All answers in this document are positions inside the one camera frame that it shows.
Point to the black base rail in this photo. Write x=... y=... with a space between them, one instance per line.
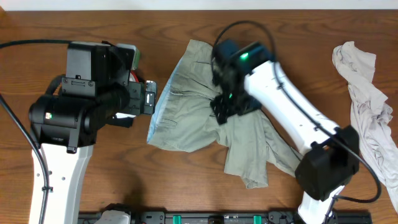
x=118 y=213

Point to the khaki green shorts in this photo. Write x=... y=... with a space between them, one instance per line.
x=184 y=121

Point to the red folded garment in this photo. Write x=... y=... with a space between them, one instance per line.
x=133 y=77

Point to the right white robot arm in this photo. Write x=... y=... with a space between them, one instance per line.
x=250 y=78

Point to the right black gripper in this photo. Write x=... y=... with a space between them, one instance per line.
x=222 y=111

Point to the white folded garment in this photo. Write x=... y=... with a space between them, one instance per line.
x=132 y=55

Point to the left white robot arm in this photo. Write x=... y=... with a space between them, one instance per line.
x=99 y=88

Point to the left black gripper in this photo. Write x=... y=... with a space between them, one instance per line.
x=137 y=98

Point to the black folded garment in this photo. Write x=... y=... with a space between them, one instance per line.
x=121 y=122

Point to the light grey crumpled garment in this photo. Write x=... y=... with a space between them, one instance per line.
x=370 y=114

